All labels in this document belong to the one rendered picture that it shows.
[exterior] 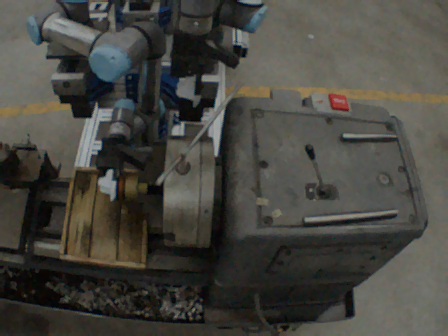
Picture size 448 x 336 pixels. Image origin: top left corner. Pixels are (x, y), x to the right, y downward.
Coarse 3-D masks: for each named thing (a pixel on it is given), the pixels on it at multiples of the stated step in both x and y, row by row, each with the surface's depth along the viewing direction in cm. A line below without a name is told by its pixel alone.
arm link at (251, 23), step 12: (228, 0) 125; (240, 0) 120; (252, 0) 120; (228, 12) 125; (240, 12) 123; (252, 12) 123; (264, 12) 125; (228, 24) 129; (240, 24) 126; (252, 24) 125
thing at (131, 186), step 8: (120, 176) 115; (128, 176) 115; (136, 176) 115; (120, 184) 113; (128, 184) 113; (136, 184) 113; (144, 184) 115; (120, 192) 113; (128, 192) 113; (136, 192) 113; (144, 192) 114; (120, 200) 115; (128, 200) 114; (136, 200) 114
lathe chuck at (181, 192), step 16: (176, 144) 109; (192, 160) 106; (176, 176) 103; (192, 176) 104; (176, 192) 103; (192, 192) 103; (176, 208) 103; (192, 208) 103; (176, 224) 105; (192, 224) 105; (176, 240) 109; (192, 240) 109
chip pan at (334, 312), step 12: (204, 312) 151; (216, 312) 152; (228, 312) 152; (240, 312) 153; (252, 312) 153; (264, 312) 153; (276, 312) 154; (288, 312) 154; (300, 312) 154; (312, 312) 155; (324, 312) 155; (336, 312) 155
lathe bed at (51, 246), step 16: (48, 192) 136; (64, 192) 137; (48, 208) 139; (64, 208) 137; (48, 224) 142; (48, 240) 129; (160, 240) 135; (32, 256) 124; (48, 256) 123; (160, 256) 129; (176, 256) 131; (192, 256) 133; (208, 256) 134; (64, 272) 138; (80, 272) 138; (96, 272) 138; (112, 272) 137; (128, 272) 136; (144, 272) 140; (160, 272) 141; (176, 272) 129; (192, 272) 129; (208, 272) 129
